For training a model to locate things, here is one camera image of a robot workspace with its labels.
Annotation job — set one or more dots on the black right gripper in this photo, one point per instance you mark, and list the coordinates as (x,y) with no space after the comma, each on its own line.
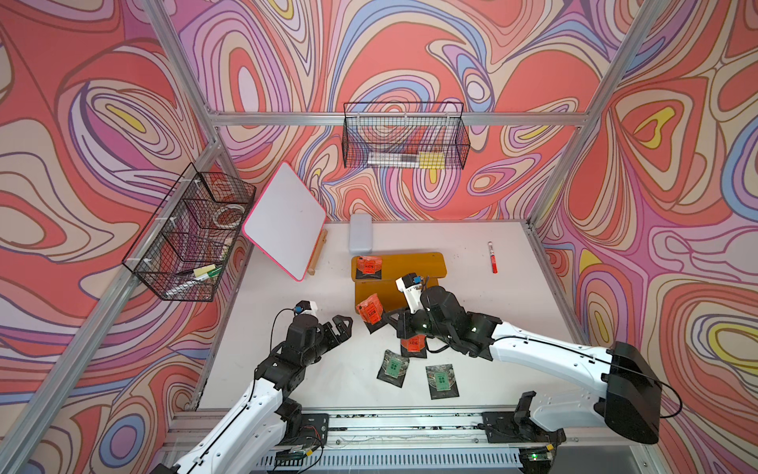
(402,325)

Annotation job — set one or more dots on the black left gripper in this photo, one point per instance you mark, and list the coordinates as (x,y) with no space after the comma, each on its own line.
(334,340)

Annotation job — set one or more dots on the red tea bag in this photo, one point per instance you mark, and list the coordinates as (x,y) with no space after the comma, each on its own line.
(414,347)
(371,312)
(368,268)

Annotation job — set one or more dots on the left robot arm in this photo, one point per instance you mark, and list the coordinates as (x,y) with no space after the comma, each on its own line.
(265,415)

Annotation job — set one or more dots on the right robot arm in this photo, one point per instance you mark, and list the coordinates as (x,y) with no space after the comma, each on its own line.
(618,386)

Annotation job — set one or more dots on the green tea bag small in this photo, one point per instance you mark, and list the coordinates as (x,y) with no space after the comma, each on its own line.
(394,368)

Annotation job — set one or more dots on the green tea bag large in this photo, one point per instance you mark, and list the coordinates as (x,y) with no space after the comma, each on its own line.
(442,382)

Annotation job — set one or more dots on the wooden whiteboard stand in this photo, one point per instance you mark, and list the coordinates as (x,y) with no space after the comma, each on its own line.
(318,250)

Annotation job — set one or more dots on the white plastic box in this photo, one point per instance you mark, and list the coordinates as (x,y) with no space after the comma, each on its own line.
(360,234)

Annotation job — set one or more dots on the red whiteboard marker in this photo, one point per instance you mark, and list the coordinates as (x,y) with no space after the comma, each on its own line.
(493,258)

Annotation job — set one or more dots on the pink-framed whiteboard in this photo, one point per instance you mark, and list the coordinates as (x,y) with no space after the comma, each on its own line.
(286,222)

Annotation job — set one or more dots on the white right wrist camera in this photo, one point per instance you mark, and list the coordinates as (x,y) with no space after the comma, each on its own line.
(410,287)

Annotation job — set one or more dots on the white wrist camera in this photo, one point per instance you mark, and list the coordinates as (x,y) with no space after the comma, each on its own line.
(410,287)
(306,307)

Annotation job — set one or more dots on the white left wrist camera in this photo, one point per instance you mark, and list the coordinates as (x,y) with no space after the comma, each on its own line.
(306,307)

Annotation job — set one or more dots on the black wire basket left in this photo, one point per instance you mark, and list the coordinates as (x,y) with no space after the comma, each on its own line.
(183,253)

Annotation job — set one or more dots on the black wire basket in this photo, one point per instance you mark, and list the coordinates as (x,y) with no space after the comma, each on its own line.
(183,253)
(405,135)

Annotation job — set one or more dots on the black wire basket back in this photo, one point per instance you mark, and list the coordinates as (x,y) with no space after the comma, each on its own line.
(405,135)

